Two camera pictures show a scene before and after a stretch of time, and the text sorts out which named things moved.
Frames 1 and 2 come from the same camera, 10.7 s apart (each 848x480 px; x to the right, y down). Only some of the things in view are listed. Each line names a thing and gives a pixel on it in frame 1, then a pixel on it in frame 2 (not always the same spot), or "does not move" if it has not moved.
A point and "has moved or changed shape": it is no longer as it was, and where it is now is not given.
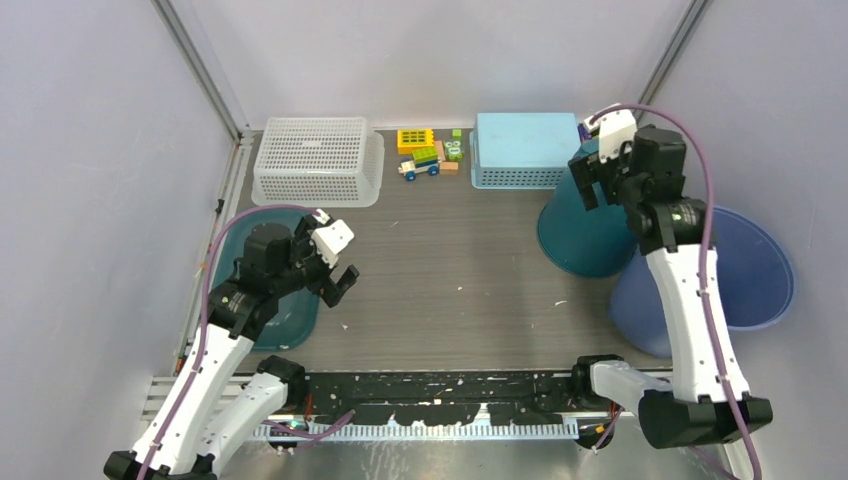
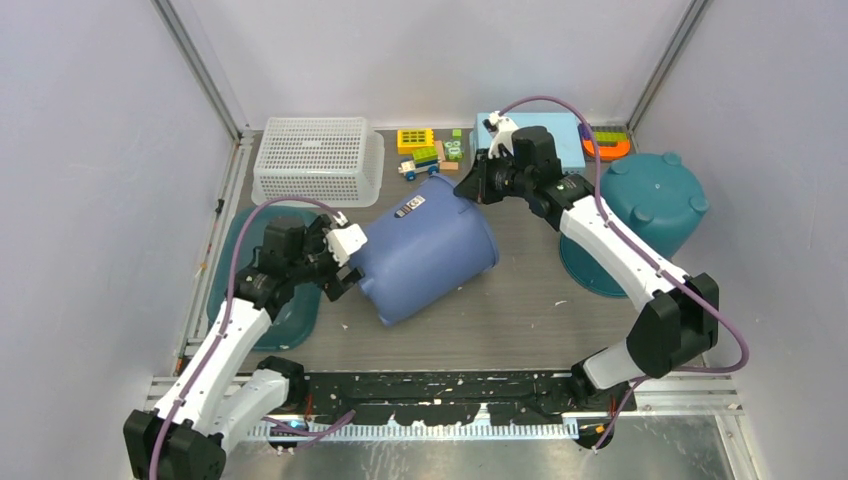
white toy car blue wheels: x=422 y=161 does not move
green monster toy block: x=454 y=148 does not move
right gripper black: x=582 y=171 → x=477 y=186
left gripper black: x=328 y=292 does not move
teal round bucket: x=585 y=243 has moved or changed shape
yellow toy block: x=410 y=140 does not move
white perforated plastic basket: x=319 y=163 does not move
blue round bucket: x=757 y=278 → x=423 y=247
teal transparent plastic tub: x=293 y=316 does not move
